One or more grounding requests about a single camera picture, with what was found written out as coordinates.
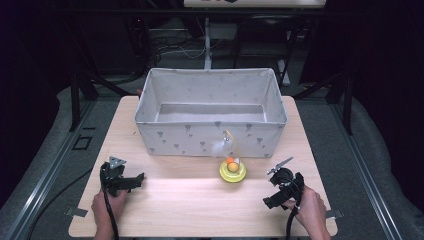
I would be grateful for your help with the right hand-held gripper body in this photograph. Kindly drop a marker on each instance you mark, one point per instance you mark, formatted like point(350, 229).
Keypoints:
point(286, 182)

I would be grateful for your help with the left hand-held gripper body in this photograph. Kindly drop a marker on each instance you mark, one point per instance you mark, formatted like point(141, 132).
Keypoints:
point(113, 175)

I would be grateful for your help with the yellow feather cat toy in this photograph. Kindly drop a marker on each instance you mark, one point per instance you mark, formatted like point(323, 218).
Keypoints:
point(232, 173)

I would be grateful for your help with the grey fabric storage box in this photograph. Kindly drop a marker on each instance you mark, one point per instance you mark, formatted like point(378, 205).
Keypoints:
point(210, 140)

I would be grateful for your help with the person's left hand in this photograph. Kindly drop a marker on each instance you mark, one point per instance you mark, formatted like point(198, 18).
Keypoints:
point(108, 206)

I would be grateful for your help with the person's right hand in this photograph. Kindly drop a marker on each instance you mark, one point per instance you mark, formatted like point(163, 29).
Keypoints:
point(310, 206)

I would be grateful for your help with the short black tape strip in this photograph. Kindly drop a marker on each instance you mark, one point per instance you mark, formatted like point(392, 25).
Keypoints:
point(89, 128)

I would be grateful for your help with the white background tabletop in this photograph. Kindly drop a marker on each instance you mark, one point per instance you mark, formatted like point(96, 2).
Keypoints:
point(255, 3)

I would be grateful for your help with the grey metal table bracket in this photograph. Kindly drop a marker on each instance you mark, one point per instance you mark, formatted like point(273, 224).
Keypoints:
point(76, 211)
point(334, 213)

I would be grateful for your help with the aluminium floor rail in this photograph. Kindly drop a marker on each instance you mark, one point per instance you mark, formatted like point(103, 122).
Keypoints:
point(366, 173)
point(50, 173)

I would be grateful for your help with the black metal frame stand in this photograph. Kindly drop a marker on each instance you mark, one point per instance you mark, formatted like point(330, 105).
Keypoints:
point(346, 100)
point(75, 100)

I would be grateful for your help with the white metal post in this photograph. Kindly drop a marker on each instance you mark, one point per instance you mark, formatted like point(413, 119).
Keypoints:
point(208, 43)

